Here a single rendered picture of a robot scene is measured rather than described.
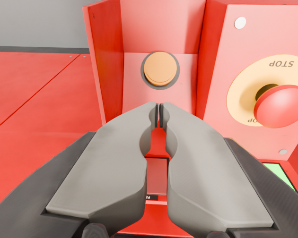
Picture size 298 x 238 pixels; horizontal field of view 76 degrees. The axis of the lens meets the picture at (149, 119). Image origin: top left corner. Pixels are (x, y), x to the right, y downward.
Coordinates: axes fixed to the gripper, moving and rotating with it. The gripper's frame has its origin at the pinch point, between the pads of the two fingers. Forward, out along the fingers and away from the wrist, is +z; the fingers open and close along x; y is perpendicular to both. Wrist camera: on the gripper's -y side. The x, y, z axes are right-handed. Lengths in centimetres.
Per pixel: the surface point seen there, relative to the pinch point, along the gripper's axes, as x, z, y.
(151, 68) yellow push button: -1.1, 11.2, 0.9
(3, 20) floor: -73, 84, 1
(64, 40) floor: -46, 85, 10
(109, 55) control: -4.5, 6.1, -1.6
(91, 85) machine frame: -21, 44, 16
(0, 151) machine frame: -29.5, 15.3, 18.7
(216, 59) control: 4.6, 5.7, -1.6
